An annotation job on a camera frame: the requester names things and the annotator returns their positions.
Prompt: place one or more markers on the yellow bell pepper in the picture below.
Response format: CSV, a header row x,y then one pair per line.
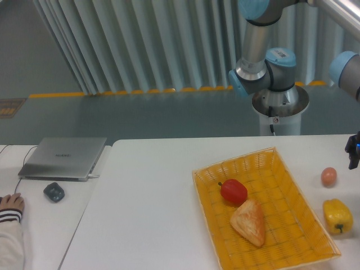
x,y
338,217

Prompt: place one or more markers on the brown egg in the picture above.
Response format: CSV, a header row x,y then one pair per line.
x,y
328,176

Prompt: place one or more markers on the red bell pepper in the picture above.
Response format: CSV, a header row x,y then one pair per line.
x,y
233,191

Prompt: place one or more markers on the triangular pastry bread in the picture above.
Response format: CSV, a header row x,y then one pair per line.
x,y
248,221

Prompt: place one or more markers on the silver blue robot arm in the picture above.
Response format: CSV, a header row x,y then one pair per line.
x,y
269,74

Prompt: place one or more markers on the white folding partition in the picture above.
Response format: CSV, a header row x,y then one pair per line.
x,y
154,46

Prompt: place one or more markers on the yellow woven basket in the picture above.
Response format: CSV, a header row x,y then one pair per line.
x,y
294,236

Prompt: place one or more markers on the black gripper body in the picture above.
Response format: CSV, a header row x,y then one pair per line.
x,y
352,145

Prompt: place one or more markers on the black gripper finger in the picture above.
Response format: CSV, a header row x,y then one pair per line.
x,y
353,161

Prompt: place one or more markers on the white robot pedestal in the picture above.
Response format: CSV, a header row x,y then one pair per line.
x,y
280,113

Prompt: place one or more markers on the aluminium frame bar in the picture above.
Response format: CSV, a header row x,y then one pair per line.
x,y
344,12

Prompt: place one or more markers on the person's hand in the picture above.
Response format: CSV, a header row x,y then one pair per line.
x,y
13,202

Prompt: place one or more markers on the white sleeved forearm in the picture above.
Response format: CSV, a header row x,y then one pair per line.
x,y
12,245

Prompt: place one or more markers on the silver laptop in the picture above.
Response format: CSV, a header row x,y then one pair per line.
x,y
63,158

